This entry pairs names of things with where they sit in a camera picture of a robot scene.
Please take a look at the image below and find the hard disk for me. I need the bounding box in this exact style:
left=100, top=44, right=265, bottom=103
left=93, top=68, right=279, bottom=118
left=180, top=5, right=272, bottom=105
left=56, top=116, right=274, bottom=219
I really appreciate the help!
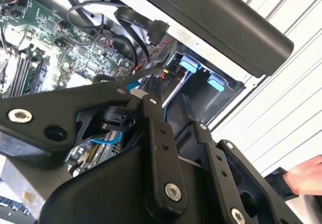
left=160, top=54, right=226, bottom=109

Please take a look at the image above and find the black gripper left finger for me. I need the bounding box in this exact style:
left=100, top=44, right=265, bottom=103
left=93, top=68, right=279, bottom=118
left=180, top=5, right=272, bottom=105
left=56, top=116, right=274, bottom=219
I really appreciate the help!
left=0, top=67, right=188, bottom=217

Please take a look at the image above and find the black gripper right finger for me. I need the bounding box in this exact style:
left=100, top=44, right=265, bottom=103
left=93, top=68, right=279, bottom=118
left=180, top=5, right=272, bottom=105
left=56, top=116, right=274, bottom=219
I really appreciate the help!
left=181, top=93, right=290, bottom=224

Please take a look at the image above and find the black power wire connector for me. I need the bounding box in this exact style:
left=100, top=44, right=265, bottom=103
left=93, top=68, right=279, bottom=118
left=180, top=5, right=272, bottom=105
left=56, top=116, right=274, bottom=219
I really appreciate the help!
left=144, top=67, right=177, bottom=101

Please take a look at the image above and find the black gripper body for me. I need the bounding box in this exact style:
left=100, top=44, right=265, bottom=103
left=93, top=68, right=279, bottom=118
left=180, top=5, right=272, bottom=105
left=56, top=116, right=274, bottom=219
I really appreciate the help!
left=37, top=143, right=227, bottom=224

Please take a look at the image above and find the person's hand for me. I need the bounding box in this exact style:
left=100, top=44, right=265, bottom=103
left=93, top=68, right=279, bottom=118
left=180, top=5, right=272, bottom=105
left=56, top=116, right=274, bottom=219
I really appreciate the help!
left=283, top=155, right=322, bottom=197

